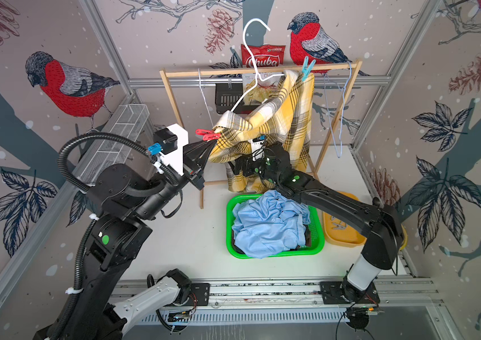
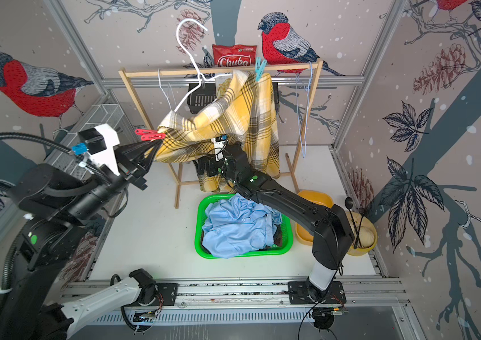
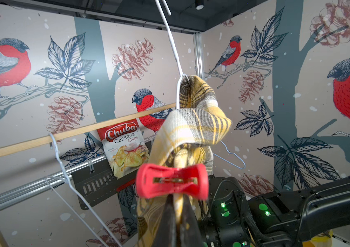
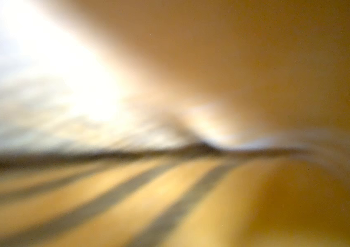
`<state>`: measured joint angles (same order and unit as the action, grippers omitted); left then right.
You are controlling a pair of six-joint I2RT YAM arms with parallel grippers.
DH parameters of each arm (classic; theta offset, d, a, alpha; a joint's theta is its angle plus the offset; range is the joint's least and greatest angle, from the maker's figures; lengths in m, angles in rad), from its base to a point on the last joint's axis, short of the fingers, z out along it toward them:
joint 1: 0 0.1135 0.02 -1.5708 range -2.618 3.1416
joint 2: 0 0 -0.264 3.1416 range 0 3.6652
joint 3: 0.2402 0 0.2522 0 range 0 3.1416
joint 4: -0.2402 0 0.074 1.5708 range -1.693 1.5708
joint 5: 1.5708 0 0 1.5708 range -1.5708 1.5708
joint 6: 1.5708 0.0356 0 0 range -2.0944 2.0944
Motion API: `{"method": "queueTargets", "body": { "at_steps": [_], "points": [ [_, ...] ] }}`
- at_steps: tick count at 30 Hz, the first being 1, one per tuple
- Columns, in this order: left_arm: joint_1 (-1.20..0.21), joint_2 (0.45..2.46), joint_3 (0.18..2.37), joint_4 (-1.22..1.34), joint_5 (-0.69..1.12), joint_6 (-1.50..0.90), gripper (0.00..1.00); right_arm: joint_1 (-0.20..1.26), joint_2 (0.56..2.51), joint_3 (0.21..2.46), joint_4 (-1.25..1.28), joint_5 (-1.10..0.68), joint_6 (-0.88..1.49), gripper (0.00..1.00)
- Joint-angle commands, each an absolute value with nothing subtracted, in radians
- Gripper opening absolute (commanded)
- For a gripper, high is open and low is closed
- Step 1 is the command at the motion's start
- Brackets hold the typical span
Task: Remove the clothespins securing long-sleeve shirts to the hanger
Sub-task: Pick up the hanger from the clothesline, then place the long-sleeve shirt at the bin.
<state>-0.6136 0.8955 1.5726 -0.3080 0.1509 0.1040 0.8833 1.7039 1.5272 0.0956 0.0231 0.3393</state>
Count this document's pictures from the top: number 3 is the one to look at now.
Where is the red Chuba chips bag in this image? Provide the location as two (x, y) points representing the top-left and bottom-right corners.
(97, 119), (149, 179)

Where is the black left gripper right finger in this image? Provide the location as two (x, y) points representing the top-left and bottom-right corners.
(179, 195), (204, 247)

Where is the yellow plaid shirt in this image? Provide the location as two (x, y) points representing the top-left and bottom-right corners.
(135, 75), (232, 247)

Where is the white blue wire hanger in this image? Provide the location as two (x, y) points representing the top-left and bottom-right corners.
(213, 140), (247, 170)

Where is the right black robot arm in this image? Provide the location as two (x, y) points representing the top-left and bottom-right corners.
(181, 176), (350, 247)

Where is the white hanger of yellow shirt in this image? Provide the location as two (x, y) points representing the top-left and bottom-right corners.
(155, 0), (188, 110)

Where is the white hanger of blue shirt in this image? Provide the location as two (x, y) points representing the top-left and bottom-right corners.
(43, 132), (123, 247)

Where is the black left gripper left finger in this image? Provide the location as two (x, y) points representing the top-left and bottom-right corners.
(152, 195), (177, 247)

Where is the red clothespin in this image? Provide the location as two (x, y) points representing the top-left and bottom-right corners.
(135, 164), (209, 200)

